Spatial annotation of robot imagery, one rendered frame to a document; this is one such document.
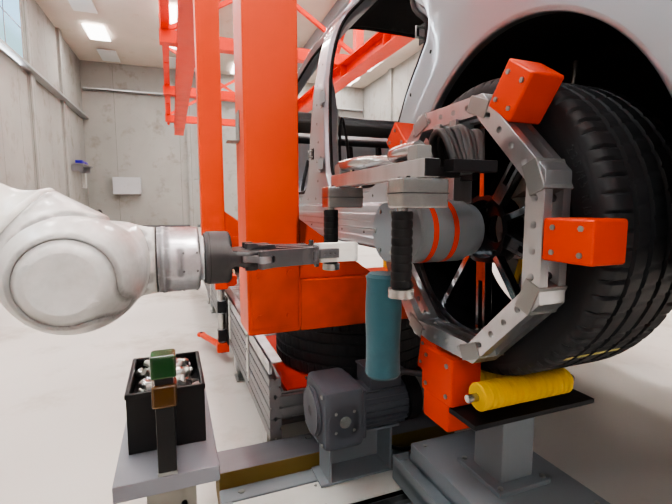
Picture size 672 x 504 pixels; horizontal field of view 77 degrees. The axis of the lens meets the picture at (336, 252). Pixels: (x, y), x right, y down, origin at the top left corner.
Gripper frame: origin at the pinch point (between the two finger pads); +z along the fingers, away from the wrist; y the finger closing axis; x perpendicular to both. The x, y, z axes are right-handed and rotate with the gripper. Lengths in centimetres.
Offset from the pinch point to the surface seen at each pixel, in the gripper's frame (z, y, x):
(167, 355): -25.7, -10.5, -17.1
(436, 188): 16.9, 2.4, 10.1
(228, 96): 101, -909, 247
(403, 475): 34, -36, -69
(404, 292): 11.4, 2.1, -7.0
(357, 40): 277, -610, 282
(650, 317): 57, 12, -13
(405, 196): 11.0, 2.4, 8.8
